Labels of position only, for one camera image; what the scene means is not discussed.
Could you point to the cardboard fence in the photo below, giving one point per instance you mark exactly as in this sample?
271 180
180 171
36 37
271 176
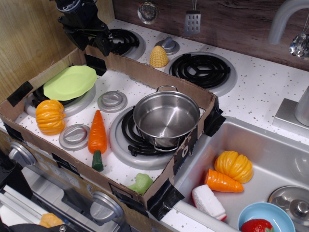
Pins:
161 196

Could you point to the black burner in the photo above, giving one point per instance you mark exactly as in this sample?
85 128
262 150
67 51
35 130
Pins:
206 71
40 97
137 144
123 41

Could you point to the silver sink basin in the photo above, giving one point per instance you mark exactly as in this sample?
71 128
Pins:
277 162

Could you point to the white toy cheese wedge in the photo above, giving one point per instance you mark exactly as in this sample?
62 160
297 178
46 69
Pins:
205 201

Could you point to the light green plastic plate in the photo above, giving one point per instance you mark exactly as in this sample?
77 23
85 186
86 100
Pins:
70 83

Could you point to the silver stove knob back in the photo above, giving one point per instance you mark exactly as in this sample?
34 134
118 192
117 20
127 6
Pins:
170 46

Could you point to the red toy strawberry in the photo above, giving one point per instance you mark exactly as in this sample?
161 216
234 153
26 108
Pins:
257 225

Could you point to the silver faucet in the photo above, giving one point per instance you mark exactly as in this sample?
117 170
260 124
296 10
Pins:
285 11

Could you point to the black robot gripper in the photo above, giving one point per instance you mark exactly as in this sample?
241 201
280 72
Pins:
80 19

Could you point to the light blue bowl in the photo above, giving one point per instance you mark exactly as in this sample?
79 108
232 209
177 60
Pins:
273 214

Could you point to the hanging metal strainer spoon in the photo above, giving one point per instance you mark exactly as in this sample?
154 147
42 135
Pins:
148 12

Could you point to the yellow toy pumpkin in sink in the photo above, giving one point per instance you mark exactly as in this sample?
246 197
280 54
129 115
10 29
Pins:
236 166

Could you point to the orange toy pumpkin on stove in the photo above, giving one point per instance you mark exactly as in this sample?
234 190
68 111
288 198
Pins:
50 117

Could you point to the silver oven knob left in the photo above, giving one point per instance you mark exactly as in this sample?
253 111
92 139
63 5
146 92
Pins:
21 155

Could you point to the front left black burner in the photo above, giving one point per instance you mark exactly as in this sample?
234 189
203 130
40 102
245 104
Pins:
40 97

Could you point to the orange toy carrot green stem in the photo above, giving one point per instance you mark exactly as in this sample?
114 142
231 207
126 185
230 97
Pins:
97 141

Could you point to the back right black burner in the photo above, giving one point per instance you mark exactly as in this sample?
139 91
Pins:
206 71

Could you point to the orange object bottom left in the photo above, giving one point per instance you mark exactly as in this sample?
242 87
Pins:
49 220

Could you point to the back left black burner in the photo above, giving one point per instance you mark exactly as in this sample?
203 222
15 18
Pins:
123 41

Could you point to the silver oven knob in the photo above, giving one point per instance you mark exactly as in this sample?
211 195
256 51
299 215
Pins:
104 209
21 155

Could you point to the silver stove knob centre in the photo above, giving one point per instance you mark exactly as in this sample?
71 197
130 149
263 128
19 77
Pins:
112 101

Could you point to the orange toy carrot in sink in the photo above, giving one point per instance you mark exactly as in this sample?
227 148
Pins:
222 183

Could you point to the green toy vegetable piece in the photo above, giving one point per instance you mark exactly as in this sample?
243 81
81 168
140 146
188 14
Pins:
142 183

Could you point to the front right black burner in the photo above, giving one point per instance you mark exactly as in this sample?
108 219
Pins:
137 144

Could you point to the silver stove knob front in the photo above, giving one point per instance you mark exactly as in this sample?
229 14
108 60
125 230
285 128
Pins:
74 137

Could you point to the yellow toy corn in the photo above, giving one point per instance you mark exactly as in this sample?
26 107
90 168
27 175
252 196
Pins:
158 57

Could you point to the silver pot lid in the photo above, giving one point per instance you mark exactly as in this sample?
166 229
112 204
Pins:
294 201

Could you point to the hanging metal spatula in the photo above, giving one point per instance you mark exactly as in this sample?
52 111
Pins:
192 20

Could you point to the silver oven knob right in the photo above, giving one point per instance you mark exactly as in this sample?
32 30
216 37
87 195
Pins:
104 209

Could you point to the hanging shiny ladle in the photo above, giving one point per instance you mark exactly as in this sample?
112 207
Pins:
299 47

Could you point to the silver stove knob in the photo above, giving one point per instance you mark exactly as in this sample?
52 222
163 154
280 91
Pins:
170 46
74 137
112 101

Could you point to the stainless steel pot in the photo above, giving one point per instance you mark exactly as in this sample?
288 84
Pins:
164 118

